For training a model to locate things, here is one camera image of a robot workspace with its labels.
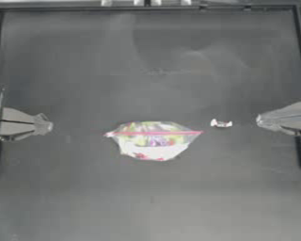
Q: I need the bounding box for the black table frame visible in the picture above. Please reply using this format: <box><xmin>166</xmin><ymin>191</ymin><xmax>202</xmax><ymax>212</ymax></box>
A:
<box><xmin>0</xmin><ymin>0</ymin><xmax>301</xmax><ymax>178</ymax></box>

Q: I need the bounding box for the clear bag with pink zip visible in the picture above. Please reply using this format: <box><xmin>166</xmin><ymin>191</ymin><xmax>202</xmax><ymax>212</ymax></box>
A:
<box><xmin>102</xmin><ymin>120</ymin><xmax>203</xmax><ymax>162</ymax></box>

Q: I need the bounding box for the white sweet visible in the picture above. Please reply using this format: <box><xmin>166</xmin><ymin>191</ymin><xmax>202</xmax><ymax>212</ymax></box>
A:
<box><xmin>209</xmin><ymin>118</ymin><xmax>234</xmax><ymax>129</ymax></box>

